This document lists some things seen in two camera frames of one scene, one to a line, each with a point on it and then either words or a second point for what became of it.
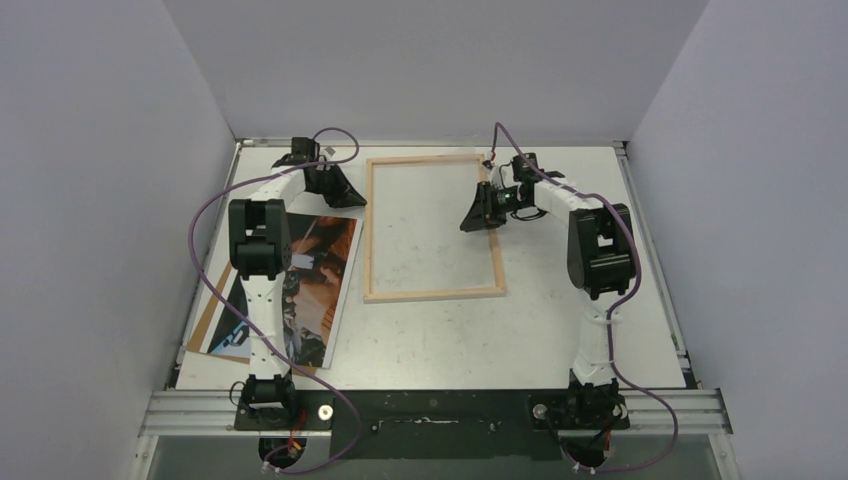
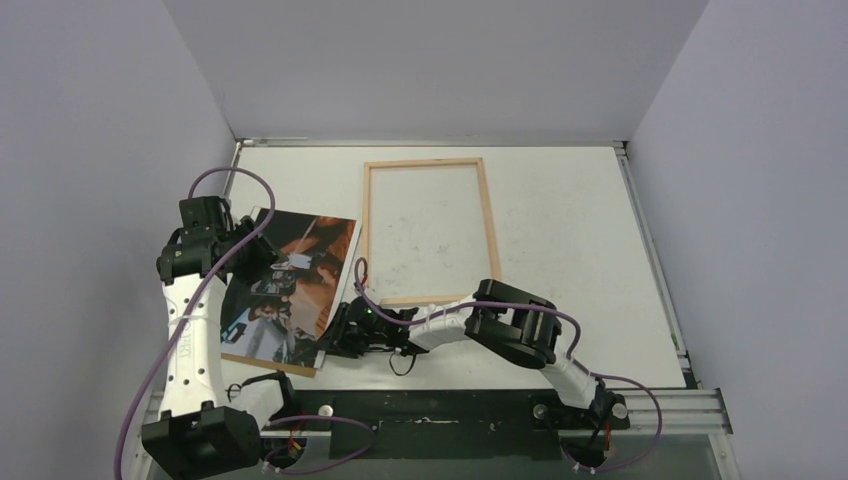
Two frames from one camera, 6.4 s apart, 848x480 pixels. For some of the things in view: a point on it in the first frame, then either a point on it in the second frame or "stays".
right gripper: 489,203 → 346,332
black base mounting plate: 439,424 stays
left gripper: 344,196 → 265,258
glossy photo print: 318,252 stays
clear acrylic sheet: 418,240 stays
